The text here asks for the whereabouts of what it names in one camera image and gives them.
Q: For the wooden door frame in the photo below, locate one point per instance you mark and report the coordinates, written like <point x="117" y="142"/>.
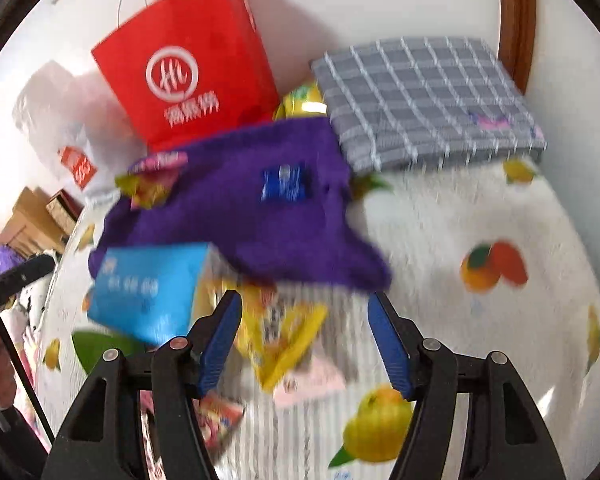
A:
<point x="517" y="20"/>

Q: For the patterned brown box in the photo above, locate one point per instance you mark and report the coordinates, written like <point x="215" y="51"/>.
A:
<point x="62" y="212"/>

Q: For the fruit print bed sheet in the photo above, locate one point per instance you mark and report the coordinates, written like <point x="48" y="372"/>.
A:
<point x="455" y="220"/>

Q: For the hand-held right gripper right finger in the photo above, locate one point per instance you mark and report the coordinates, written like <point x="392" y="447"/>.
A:
<point x="387" y="347"/>

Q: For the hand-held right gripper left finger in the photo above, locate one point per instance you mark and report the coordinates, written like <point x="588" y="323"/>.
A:
<point x="220" y="347"/>

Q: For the white plastic bag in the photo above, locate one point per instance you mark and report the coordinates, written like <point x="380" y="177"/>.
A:
<point x="55" y="110"/>

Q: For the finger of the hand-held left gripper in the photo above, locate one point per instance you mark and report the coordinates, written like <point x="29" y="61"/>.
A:
<point x="32" y="267"/>

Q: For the small blue snack packet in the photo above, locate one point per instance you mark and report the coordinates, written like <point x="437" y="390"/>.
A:
<point x="282" y="185"/>

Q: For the blue snack box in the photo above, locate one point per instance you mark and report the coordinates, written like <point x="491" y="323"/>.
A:
<point x="140" y="290"/>

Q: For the purple towel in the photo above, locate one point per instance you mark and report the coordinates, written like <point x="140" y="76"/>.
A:
<point x="220" y="215"/>

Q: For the pink lychee snack packet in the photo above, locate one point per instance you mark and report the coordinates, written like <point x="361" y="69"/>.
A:
<point x="220" y="417"/>

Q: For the pink and yellow snack packet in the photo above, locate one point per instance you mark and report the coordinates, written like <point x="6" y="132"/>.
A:
<point x="150" y="185"/>

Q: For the pale pink snack packet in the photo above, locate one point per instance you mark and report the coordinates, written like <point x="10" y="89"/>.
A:
<point x="315" y="375"/>

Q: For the grey checked pillow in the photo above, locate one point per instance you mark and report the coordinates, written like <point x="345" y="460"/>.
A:
<point x="420" y="95"/>

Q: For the red paper bag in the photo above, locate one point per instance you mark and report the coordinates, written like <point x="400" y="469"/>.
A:
<point x="180" y="60"/>

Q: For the person's left hand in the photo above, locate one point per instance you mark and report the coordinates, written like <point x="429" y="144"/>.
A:
<point x="2" y="375"/>

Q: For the yellow green snack packet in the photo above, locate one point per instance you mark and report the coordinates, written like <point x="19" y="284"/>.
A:
<point x="300" y="102"/>

